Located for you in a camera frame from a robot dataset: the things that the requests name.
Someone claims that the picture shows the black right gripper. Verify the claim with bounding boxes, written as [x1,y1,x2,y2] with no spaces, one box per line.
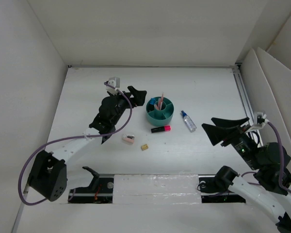
[201,116,261,169]

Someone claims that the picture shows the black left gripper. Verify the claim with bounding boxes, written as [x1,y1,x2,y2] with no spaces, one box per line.
[109,87,146,126]

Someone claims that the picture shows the blue capped black highlighter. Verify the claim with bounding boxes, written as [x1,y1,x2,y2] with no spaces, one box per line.
[149,98,158,109]

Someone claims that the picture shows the red translucent pen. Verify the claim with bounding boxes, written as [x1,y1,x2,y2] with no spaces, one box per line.
[160,93,164,109]

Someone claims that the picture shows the pink capped black highlighter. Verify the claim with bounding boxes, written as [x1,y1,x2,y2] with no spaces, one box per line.
[151,125,171,133]

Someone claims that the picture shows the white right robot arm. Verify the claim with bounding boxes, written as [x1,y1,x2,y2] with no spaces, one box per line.
[197,113,291,233]

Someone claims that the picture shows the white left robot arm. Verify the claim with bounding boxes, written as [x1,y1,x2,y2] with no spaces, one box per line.
[27,83,147,201]

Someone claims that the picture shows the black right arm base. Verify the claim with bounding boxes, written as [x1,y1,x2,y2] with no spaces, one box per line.
[196,175,246,203]

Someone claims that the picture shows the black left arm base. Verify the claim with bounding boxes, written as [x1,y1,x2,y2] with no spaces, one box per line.
[68,166,114,204]

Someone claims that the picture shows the clear blue-capped spray bottle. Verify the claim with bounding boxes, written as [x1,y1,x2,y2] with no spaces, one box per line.
[181,111,196,132]

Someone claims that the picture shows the teal round divided organizer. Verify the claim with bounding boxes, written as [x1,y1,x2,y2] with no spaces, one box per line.
[146,97,174,127]

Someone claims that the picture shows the pink white mini stapler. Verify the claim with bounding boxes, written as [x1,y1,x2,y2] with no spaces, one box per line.
[122,134,135,145]

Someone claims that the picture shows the yellow eraser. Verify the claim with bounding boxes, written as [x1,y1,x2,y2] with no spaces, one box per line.
[141,144,148,150]

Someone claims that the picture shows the white foam boards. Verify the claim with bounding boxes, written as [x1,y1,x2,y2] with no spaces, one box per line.
[240,48,291,155]

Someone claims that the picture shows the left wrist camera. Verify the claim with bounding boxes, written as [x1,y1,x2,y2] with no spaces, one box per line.
[106,77,120,95]

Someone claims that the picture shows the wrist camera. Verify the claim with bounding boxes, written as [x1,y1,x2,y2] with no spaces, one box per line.
[106,77,120,95]
[248,112,269,132]

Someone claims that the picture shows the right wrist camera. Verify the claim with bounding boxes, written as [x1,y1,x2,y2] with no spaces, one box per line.
[248,112,269,132]

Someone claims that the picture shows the aluminium rail right side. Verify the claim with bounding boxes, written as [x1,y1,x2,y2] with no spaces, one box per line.
[234,62,260,136]

